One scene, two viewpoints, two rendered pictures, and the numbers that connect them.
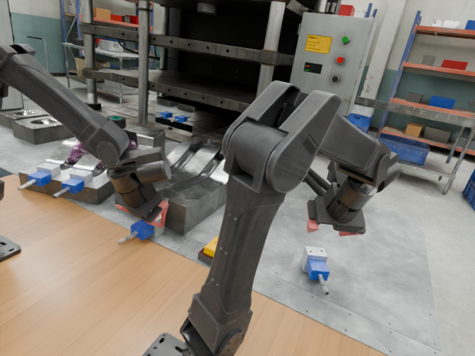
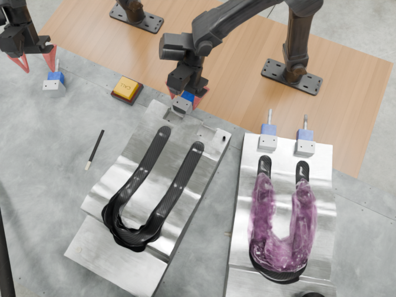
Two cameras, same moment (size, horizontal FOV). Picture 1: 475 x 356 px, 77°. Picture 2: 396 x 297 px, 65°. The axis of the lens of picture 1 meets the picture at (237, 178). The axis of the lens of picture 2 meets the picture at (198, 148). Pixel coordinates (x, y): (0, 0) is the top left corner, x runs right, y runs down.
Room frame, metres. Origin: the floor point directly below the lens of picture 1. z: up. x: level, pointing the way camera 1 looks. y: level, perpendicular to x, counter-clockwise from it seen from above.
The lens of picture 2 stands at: (1.12, 0.30, 1.74)
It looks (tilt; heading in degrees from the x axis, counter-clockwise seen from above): 71 degrees down; 186
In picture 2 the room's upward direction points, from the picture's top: 4 degrees counter-clockwise
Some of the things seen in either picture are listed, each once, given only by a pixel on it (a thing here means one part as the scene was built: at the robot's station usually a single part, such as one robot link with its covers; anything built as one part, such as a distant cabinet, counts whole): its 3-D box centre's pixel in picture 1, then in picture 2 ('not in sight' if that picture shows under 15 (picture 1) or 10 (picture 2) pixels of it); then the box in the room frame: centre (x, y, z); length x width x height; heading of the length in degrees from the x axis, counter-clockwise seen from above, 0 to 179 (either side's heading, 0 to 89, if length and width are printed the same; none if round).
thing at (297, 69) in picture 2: not in sight; (297, 60); (0.54, 0.56, 0.90); 0.09 x 0.06 x 0.06; 9
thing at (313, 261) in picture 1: (318, 273); (56, 76); (0.58, -0.23, 0.83); 0.13 x 0.05 x 0.05; 4
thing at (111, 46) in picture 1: (111, 46); not in sight; (6.14, 2.79, 0.96); 0.41 x 0.31 x 0.17; 51
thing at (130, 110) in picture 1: (197, 125); not in sight; (2.01, 0.33, 0.76); 1.30 x 0.84 x 0.07; 66
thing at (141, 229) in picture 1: (139, 231); (190, 95); (0.63, 0.23, 0.83); 0.13 x 0.05 x 0.05; 154
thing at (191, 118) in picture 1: (198, 112); not in sight; (1.92, 0.31, 0.87); 0.50 x 0.27 x 0.17; 156
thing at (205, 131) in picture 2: not in sight; (206, 132); (0.78, 0.29, 0.87); 0.05 x 0.05 x 0.04; 66
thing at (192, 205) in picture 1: (198, 173); (151, 192); (0.96, 0.14, 0.87); 0.50 x 0.26 x 0.14; 156
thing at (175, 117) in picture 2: (166, 199); (174, 118); (0.74, 0.19, 0.87); 0.05 x 0.05 x 0.04; 66
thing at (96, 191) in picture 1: (105, 155); (281, 223); (1.03, 0.50, 0.86); 0.50 x 0.26 x 0.11; 173
